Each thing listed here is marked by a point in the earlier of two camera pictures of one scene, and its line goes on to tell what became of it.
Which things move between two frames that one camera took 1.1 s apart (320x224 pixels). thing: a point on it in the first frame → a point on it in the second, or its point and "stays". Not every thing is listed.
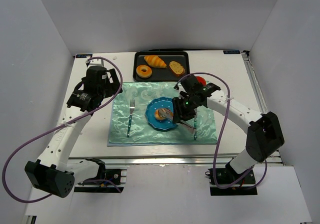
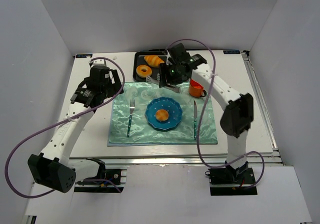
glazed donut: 144,75 stays
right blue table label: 231,52 stays
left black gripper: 113,82 stays
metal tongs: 187,126 → 167,86
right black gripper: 178,111 → 163,78
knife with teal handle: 195,119 stays
